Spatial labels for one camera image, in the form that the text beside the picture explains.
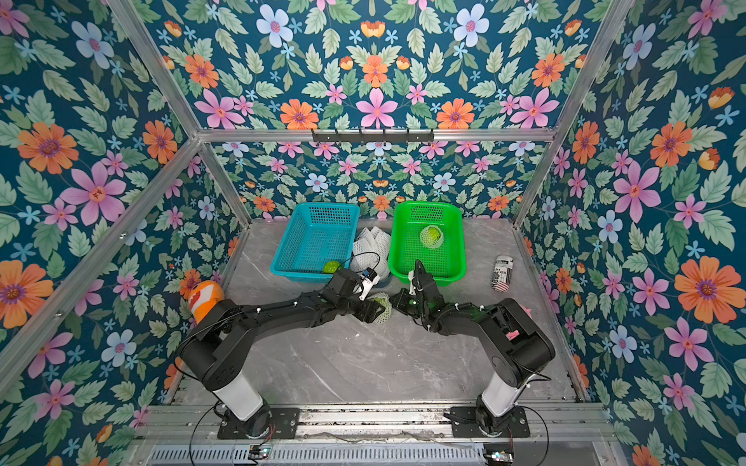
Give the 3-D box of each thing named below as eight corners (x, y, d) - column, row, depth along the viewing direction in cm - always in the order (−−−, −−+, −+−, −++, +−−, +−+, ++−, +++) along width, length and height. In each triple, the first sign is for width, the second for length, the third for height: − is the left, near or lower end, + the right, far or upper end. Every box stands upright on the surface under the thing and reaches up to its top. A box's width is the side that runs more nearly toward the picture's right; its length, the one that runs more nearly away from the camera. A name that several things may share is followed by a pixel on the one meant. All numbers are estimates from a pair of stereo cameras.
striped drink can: (489, 291, 101) (492, 285, 98) (494, 259, 110) (497, 253, 107) (506, 296, 100) (509, 290, 97) (510, 263, 109) (513, 257, 106)
